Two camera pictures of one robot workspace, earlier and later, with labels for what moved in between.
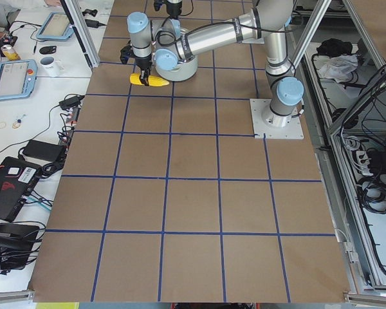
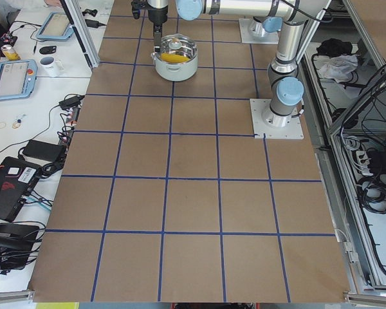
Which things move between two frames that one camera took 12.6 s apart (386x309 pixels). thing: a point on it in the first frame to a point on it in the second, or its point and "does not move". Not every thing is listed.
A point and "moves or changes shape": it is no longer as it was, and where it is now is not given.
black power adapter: x=73 y=102 does not move
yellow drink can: x=10 y=53 does not move
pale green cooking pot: x=183 y=71 does not move
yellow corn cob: x=153 y=80 moves or changes shape
